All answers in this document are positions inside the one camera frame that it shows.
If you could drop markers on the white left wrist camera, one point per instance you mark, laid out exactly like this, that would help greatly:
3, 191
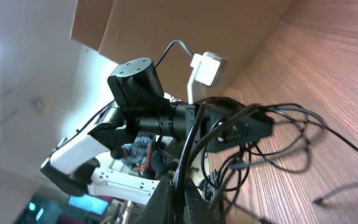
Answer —
207, 69

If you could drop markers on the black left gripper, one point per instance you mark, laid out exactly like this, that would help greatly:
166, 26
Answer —
226, 124

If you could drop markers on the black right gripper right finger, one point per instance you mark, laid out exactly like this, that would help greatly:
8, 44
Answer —
196, 208

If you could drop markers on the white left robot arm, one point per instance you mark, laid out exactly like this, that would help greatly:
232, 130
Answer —
138, 108

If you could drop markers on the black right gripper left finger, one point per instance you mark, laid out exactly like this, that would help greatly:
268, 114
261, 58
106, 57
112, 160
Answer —
163, 205

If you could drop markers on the person in blue shirt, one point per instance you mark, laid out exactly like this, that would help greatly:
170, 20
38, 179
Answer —
137, 155

